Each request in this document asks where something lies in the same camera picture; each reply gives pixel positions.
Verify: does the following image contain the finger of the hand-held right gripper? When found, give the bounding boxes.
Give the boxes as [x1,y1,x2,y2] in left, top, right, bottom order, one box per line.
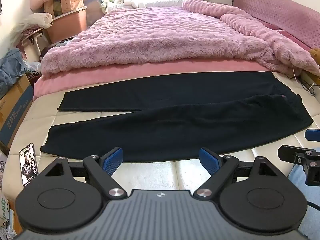
[277,144,320,186]
[304,128,320,142]

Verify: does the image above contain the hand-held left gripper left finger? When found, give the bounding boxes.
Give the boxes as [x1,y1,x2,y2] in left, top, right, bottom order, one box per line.
[37,147,128,201]

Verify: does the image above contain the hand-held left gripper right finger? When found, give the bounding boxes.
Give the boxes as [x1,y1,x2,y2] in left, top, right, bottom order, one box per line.
[193,147,285,202]

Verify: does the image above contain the black pants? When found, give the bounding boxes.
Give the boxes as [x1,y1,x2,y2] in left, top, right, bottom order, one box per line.
[40,71,314,162]

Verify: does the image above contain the cream leather mattress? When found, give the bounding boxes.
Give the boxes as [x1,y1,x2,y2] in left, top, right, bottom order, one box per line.
[1,71,320,205]

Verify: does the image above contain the person's blue jeans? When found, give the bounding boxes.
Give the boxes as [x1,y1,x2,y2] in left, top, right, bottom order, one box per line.
[287,164,320,240]

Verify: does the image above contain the smartphone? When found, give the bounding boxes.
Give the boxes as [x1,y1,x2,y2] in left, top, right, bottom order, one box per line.
[19,143,39,187]

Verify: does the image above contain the pink bed sheet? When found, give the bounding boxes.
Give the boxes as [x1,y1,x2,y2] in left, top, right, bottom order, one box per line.
[32,60,274,104]

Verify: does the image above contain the cardboard box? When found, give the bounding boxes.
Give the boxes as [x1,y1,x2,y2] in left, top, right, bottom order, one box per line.
[0,72,34,151]

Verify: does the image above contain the pink fluffy blanket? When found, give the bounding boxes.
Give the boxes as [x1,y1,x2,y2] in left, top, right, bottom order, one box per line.
[40,0,320,77]

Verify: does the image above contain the blue plastic bag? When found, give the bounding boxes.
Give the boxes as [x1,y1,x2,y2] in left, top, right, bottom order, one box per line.
[0,49,26,93]

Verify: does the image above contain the white stand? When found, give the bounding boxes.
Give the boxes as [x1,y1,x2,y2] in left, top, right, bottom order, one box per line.
[20,27,49,62]

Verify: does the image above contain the pink storage bin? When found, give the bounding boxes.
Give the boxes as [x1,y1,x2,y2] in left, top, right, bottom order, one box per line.
[46,6,88,43]

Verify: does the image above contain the white plastic bag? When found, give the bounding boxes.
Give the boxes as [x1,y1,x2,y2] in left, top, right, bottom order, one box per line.
[14,12,53,35]

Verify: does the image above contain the white bedding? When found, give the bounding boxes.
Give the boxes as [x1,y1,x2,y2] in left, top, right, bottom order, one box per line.
[116,0,187,10]

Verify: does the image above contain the floral fabric box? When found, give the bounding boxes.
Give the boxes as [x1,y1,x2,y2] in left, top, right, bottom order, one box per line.
[43,0,85,16]

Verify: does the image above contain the white charging cable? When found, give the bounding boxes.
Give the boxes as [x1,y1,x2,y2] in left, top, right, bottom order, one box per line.
[292,64,316,94]

